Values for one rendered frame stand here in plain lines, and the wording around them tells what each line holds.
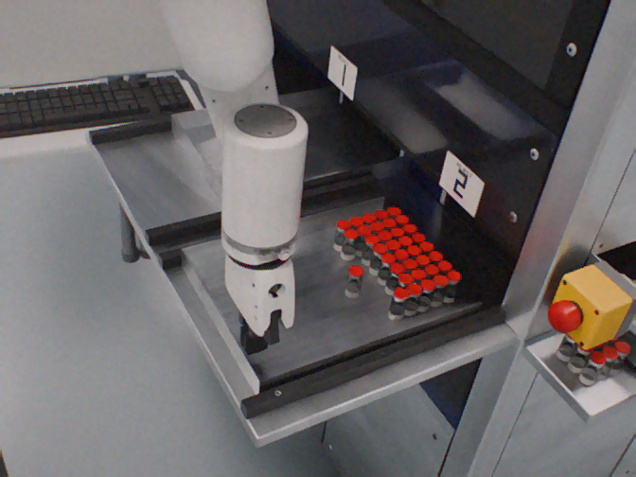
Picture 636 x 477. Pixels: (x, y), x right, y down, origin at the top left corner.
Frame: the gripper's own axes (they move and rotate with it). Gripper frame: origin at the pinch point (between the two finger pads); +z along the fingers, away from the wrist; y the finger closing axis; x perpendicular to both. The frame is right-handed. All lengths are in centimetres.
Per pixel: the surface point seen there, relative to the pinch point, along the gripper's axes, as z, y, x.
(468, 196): -8.6, 5.0, -35.3
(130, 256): 72, 98, -12
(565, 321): -7.7, -19.1, -32.0
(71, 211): 92, 149, -7
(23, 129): 10, 73, 13
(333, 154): 4, 37, -33
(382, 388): 4.6, -10.8, -13.1
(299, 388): 2.4, -7.8, -2.5
